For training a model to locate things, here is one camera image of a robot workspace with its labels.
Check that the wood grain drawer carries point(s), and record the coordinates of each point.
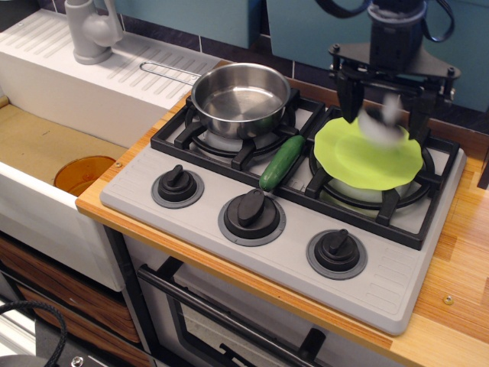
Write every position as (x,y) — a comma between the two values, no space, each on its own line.
(96,316)

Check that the white brown toy mushroom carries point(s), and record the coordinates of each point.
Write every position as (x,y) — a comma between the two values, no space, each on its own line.
(381,125)

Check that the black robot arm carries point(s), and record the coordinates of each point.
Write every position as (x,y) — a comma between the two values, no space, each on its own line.
(396,26)

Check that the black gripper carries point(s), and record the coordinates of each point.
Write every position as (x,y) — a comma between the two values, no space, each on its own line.
(354,69)

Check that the black burner grate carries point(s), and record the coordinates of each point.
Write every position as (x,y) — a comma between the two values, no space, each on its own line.
(185,138)
(403,214)

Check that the green toy pickle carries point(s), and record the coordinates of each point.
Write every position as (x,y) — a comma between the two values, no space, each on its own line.
(281,163)

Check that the orange translucent bowl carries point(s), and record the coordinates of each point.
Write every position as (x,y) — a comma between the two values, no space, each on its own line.
(76,176)

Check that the black right stove knob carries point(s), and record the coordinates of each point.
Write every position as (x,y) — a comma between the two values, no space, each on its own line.
(337,254)

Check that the lime green plate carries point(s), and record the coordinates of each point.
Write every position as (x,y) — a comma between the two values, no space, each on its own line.
(348,155)

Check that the grey toy stove top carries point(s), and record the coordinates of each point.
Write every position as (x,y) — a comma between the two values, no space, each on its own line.
(303,206)

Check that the black middle stove knob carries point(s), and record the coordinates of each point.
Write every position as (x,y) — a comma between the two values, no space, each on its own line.
(252,219)

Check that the black stove knob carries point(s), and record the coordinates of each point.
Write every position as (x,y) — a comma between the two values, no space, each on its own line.
(337,254)
(177,188)
(252,219)

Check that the black left stove knob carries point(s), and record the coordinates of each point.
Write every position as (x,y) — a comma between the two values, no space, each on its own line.
(177,188)

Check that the grey toy faucet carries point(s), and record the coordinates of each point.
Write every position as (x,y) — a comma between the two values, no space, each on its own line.
(93,35)

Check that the oven door with black handle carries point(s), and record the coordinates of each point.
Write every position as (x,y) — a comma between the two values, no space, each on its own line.
(162,279)

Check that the black right burner grate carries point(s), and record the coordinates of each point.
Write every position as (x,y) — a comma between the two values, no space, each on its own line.
(403,214)

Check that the black left burner grate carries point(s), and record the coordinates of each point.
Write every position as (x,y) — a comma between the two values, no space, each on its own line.
(185,138)

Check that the stainless steel pot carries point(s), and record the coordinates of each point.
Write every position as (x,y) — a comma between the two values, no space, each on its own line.
(235,101)

